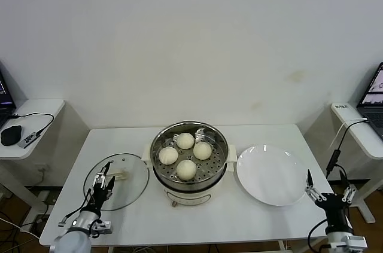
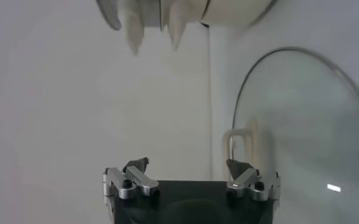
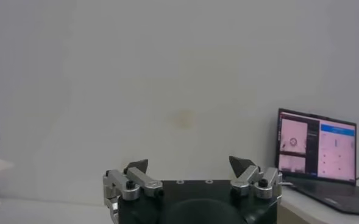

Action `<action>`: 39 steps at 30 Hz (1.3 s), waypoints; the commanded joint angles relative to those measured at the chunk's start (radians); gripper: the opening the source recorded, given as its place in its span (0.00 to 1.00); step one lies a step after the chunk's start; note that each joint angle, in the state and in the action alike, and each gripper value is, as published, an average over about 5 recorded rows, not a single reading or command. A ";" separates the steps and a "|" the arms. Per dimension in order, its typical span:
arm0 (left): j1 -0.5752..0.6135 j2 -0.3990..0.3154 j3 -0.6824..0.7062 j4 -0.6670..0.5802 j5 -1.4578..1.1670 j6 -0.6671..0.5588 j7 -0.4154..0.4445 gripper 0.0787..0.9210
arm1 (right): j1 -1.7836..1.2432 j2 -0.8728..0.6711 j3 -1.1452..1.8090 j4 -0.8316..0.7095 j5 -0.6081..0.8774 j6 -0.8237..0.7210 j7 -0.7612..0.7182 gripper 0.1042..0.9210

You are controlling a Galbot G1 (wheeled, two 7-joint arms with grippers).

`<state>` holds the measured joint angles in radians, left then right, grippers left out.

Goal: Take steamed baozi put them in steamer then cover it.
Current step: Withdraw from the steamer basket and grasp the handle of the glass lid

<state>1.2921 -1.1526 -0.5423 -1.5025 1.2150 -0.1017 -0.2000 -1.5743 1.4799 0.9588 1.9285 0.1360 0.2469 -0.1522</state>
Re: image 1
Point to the white side desk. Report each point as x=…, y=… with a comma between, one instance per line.
x=347, y=115
x=39, y=109

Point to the round glass lid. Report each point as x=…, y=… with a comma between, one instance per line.
x=131, y=193

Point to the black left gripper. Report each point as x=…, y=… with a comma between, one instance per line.
x=100, y=194

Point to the cream electric cooker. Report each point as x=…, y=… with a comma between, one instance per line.
x=191, y=197

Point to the small printed desk label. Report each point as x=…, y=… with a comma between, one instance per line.
x=342, y=106

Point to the white power strip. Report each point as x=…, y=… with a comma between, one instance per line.
x=43, y=196

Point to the black laptop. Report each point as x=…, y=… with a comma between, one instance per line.
x=4, y=91
x=371, y=115

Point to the black floor bar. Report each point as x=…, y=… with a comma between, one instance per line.
x=356, y=181

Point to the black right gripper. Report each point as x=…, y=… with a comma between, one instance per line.
x=333, y=205

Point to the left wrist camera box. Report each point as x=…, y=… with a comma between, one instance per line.
x=103, y=226

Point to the black computer mouse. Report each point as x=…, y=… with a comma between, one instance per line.
x=11, y=135

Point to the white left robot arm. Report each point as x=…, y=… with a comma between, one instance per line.
x=74, y=238

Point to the white round plate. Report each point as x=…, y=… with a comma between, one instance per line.
x=269, y=175

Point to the white steamed baozi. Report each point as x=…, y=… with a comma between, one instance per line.
x=202, y=150
x=184, y=140
x=186, y=170
x=168, y=155

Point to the stainless steel steamer basket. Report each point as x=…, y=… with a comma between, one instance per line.
x=209, y=169

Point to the grey usb hub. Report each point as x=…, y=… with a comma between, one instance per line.
x=28, y=140

